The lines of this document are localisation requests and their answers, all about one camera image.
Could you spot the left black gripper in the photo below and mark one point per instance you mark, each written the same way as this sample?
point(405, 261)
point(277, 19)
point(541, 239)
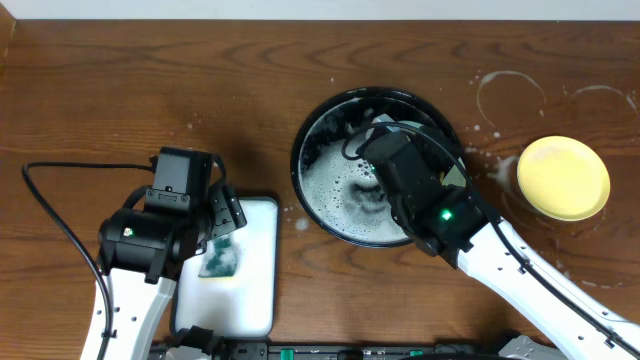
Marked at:
point(226, 211)

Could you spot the green yellow sponge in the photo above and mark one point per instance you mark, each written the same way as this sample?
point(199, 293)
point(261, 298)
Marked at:
point(220, 259)

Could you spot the yellow plate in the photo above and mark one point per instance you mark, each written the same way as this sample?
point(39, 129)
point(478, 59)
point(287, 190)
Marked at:
point(563, 178)

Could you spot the mint green plate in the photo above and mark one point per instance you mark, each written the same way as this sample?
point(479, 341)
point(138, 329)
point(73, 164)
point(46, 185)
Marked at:
point(452, 172)

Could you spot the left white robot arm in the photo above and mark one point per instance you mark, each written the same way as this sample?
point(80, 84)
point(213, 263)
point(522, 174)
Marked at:
point(145, 243)

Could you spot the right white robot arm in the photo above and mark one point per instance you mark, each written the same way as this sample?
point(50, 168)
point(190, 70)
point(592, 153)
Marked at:
point(455, 223)

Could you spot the black rectangular foam tray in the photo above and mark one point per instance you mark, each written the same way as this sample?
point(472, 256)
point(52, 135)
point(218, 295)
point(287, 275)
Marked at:
point(241, 306)

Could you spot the round black wash tray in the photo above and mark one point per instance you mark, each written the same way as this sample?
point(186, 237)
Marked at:
point(343, 197)

